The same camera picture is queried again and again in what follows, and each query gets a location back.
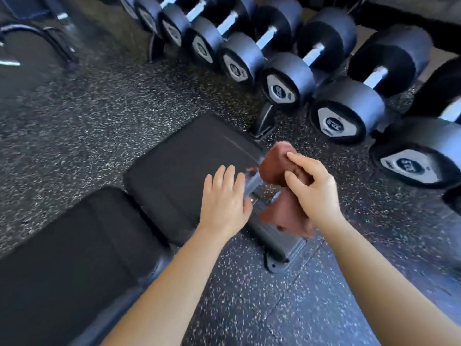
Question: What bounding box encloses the row of black dumbbells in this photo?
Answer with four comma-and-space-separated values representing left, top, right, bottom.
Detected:
119, 0, 461, 217

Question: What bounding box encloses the person's left forearm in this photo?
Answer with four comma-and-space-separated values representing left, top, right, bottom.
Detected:
100, 227, 235, 346

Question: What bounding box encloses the black dumbbell rack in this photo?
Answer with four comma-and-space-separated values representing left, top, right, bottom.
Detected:
148, 30, 279, 142

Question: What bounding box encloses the black bench seat pad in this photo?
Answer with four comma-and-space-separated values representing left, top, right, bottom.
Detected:
122, 114, 266, 246

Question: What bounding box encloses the person's right hand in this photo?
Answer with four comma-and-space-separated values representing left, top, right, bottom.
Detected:
284, 152, 346, 232

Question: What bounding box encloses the black chrome gym machine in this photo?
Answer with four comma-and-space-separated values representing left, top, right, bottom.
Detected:
0, 0, 80, 71

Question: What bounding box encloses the person's left hand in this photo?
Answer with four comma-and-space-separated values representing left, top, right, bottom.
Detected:
199, 164, 253, 238

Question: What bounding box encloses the grey metal bench frame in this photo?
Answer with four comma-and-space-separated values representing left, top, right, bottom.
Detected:
243, 168, 307, 274

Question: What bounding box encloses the person's right forearm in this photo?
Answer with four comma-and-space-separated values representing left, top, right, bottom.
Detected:
321, 217, 461, 346

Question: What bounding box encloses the black bench back pad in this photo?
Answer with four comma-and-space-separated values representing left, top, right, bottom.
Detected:
0, 186, 174, 346

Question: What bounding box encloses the brown cleaning cloth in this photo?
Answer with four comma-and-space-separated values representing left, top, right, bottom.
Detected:
259, 141, 316, 239

